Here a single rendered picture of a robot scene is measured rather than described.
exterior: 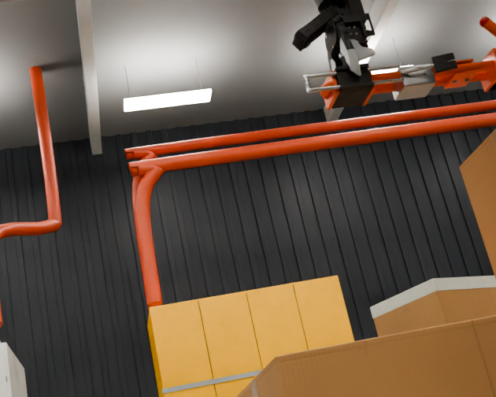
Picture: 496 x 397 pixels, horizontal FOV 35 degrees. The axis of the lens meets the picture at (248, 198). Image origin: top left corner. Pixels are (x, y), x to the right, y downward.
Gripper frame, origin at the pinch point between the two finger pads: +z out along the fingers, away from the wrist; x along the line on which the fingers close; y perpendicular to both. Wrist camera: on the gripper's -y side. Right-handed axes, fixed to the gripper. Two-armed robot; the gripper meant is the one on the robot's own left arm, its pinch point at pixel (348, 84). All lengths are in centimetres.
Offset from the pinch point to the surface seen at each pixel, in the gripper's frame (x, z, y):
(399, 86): -0.7, 2.0, 10.2
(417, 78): -2.7, 1.8, 13.4
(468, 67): -2.6, 0.7, 24.9
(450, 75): -1.5, 1.4, 21.2
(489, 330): -20, 55, 2
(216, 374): 727, -54, 67
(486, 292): 177, 13, 108
